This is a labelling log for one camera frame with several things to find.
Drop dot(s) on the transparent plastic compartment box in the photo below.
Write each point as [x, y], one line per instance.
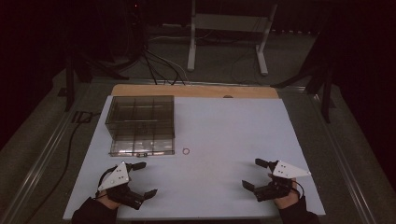
[140, 118]

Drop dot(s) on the black tripod stand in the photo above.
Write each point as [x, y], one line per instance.
[70, 81]
[325, 93]

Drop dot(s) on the white metal stand frame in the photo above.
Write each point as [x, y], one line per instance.
[230, 22]

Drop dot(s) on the person's right hand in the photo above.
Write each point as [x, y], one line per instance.
[285, 201]

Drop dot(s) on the white table board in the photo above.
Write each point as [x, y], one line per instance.
[224, 130]

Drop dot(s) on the aluminium floor rail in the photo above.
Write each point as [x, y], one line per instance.
[40, 161]
[339, 149]

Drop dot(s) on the person's left hand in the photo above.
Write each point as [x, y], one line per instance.
[109, 202]

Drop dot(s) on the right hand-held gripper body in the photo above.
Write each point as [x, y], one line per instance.
[288, 169]

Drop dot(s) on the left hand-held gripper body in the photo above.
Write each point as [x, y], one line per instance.
[115, 179]

